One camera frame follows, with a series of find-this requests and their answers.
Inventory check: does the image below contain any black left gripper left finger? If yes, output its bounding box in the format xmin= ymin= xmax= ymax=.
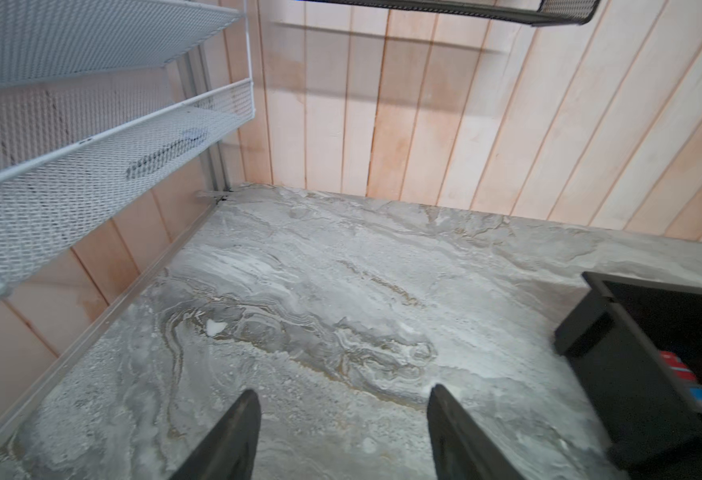
xmin=170 ymin=389 xmax=261 ymax=480

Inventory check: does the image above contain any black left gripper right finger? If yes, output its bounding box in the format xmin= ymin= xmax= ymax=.
xmin=427 ymin=384 xmax=524 ymax=480

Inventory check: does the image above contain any red card in black bin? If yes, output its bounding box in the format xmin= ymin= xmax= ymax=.
xmin=660 ymin=351 xmax=698 ymax=383

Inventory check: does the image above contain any black plastic bin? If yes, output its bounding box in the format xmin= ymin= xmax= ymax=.
xmin=554 ymin=272 xmax=702 ymax=479

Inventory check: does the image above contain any black mesh basket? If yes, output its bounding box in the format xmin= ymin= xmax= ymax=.
xmin=316 ymin=0 xmax=600 ymax=27

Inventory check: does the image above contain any white wire mesh rack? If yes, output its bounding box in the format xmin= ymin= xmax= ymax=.
xmin=0 ymin=1 xmax=255 ymax=300

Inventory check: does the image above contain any aluminium corner post left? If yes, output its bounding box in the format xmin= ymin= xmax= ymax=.
xmin=176 ymin=45 xmax=231 ymax=192

